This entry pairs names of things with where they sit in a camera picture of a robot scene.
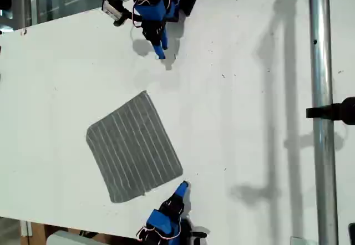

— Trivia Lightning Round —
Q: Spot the black camera stalk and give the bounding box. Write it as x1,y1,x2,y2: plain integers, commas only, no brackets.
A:
113,6,134,27

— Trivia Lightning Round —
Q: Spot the grey striped towel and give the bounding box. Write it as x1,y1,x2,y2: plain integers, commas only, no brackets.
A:
85,90,184,204

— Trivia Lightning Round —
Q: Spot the steel post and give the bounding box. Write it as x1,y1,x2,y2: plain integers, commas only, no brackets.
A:
307,0,339,245

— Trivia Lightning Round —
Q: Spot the black post clamp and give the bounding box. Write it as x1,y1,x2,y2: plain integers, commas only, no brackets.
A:
306,96,355,126

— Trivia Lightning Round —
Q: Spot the white table leg bracket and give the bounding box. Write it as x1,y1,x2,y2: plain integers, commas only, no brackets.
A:
19,220,33,237

